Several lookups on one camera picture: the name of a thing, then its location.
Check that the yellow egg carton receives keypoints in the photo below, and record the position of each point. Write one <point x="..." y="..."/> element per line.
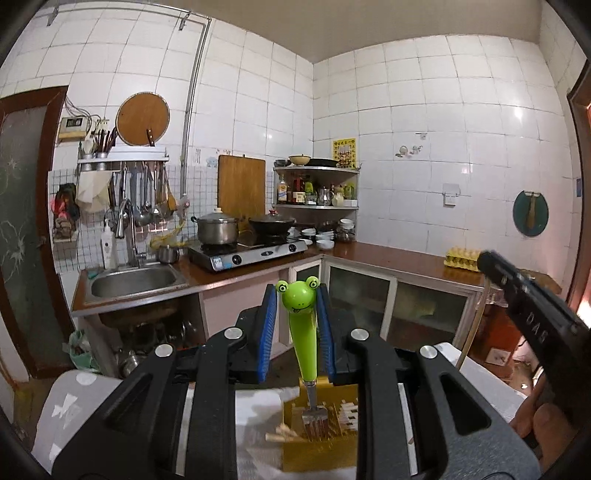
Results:
<point x="461" y="258"/>

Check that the red hanging scrubber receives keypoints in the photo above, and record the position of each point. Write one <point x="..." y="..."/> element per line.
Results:
<point x="64" y="207"/>

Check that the round wooden board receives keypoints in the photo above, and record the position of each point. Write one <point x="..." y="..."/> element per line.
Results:
<point x="138" y="115"/>

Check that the metal corner shelf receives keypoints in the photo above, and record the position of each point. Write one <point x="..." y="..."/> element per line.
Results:
<point x="316" y="207"/>

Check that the beige hanging cloth bag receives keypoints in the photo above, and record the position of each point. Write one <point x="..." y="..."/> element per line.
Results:
<point x="93" y="191"/>

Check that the beige bowl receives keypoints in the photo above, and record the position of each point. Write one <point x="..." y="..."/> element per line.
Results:
<point x="299" y="160"/>

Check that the person's right hand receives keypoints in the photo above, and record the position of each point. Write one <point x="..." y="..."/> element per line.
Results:
<point x="535" y="420"/>

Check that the white soap bottle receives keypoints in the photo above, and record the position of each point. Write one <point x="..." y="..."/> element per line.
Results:
<point x="108" y="249"/>

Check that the green plastic bag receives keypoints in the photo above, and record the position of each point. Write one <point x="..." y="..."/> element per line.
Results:
<point x="83" y="353"/>

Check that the green round board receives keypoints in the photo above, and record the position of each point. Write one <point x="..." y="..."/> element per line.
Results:
<point x="519" y="217"/>

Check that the brown door with frosted glass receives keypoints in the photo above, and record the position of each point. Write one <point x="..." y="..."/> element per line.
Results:
<point x="27" y="240"/>

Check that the group of white bowls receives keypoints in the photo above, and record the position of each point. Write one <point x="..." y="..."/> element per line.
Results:
<point x="318" y="237"/>

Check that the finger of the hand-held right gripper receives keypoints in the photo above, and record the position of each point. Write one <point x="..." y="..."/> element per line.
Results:
<point x="496" y="270"/>

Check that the yellow utensil holder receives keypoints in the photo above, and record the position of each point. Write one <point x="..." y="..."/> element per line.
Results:
<point x="318" y="454"/>

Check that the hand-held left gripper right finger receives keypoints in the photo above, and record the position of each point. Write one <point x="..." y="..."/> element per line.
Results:
<point x="325" y="341"/>

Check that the steel pots under sink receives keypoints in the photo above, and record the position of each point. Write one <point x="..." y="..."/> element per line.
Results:
<point x="152" y="346"/>

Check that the black pan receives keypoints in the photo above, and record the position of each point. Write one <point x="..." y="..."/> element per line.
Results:
<point x="322" y="162"/>

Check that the grey patterned tablecloth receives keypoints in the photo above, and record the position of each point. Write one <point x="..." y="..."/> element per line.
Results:
<point x="64" y="410"/>

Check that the yellow wall poster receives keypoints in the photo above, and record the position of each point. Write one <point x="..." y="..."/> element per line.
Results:
<point x="344" y="152"/>

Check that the black wok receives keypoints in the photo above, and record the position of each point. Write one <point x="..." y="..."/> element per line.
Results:
<point x="271" y="225"/>

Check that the metal wall utensil rack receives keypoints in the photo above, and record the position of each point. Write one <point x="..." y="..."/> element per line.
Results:
<point x="124" y="154"/>

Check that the white wall device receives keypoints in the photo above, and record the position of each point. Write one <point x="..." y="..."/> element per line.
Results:
<point x="73" y="128"/>

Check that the steel faucet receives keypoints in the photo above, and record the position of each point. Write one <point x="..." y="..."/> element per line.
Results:
<point x="134" y="240"/>

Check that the row of hanging steel ladles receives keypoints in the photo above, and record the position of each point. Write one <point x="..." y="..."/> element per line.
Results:
<point x="145" y="194"/>

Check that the steel pot with lid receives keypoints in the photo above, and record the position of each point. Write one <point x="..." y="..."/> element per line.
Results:
<point x="216" y="228"/>

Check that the rectangular wooden cutting board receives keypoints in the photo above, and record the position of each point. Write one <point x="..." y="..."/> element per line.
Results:
<point x="241" y="189"/>

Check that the white cabinet with glass doors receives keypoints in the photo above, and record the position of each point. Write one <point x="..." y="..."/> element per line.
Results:
<point x="397" y="286"/>

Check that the steel sink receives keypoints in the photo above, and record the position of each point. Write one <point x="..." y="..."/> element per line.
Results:
<point x="134" y="281"/>

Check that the cutlery holder with knives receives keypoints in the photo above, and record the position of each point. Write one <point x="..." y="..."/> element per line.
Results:
<point x="99" y="145"/>

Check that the metal wall pipe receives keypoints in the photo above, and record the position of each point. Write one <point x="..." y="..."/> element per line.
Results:
<point x="189" y="115"/>

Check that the teapot wall sticker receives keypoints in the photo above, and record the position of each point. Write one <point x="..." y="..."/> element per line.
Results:
<point x="406" y="151"/>

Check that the steel gas stove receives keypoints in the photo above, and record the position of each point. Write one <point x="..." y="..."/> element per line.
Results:
<point x="249" y="256"/>

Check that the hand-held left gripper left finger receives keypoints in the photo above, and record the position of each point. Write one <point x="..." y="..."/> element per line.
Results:
<point x="268" y="341"/>

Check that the small steel cup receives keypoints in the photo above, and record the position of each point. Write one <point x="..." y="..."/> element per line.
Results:
<point x="168" y="254"/>

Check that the glass jar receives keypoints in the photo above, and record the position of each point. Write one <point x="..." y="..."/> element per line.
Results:
<point x="345" y="230"/>

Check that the corner shelf with bottles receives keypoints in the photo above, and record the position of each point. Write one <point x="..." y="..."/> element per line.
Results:
<point x="318" y="194"/>

